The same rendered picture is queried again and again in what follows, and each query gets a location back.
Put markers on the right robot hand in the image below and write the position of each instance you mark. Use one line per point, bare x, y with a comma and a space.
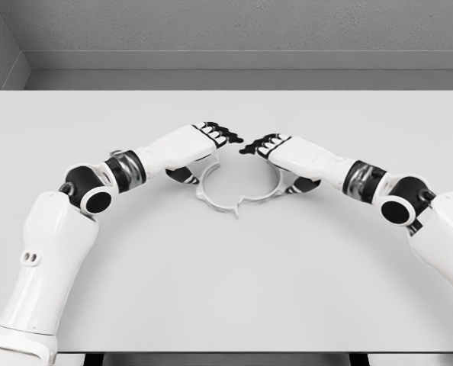
299, 156

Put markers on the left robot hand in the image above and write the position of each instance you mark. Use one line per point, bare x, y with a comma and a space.
184, 143

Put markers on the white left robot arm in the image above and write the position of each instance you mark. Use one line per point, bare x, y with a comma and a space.
51, 244

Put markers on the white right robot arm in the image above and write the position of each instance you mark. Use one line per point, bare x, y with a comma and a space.
436, 228

